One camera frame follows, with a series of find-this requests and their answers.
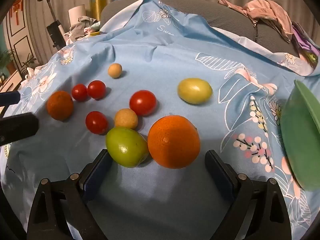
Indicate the red cherry tomato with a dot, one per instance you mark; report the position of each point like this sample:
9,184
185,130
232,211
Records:
79,92
96,89
96,122

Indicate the purple cloth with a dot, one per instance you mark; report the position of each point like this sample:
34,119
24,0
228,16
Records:
303,42

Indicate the red hanging decoration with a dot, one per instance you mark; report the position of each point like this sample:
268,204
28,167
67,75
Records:
17,8

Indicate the blue floral bed sheet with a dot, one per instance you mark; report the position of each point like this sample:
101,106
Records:
162,62

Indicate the green jujube fruit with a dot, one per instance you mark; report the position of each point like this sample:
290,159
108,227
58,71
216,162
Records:
126,147

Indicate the black stick vacuum cleaner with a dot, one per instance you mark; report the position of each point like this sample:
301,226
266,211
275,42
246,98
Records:
53,31

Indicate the grey sofa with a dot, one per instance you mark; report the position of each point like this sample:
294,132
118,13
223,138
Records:
270,35

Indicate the pink cloth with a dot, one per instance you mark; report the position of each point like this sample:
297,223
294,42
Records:
272,12

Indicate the green bowl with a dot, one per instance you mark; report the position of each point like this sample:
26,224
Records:
300,142

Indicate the tan round longan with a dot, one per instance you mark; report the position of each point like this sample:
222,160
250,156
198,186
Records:
126,118
115,70

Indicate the yellow-green jujube fruit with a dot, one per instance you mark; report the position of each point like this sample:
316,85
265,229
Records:
195,91

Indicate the large red tomato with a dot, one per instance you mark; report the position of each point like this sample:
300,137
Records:
143,103

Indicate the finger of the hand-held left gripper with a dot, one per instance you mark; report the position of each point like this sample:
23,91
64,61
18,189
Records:
20,127
10,98

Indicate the potted green plant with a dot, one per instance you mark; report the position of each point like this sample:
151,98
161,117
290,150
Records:
7,60
28,66

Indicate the small orange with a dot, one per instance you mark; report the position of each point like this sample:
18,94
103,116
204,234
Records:
60,105

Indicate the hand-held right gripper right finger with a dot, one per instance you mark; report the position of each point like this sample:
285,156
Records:
220,177

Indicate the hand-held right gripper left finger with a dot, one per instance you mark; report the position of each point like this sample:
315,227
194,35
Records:
96,177

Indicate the crumpled grey cloth pile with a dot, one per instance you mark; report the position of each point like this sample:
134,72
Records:
80,28

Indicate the white paper roll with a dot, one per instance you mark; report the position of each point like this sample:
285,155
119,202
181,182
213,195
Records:
77,15

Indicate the large orange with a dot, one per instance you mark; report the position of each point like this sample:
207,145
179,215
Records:
173,142

